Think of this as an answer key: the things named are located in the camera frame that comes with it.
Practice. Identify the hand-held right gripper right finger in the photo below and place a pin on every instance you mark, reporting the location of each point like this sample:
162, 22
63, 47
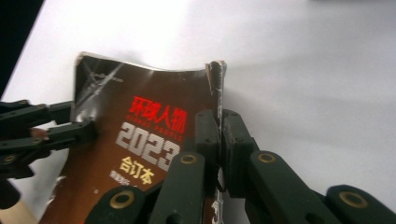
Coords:
261, 186

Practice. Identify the thick magazine with red title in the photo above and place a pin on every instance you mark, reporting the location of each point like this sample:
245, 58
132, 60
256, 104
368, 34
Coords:
124, 93

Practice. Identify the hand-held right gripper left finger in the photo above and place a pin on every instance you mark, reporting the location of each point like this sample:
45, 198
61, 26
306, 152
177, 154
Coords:
186, 186

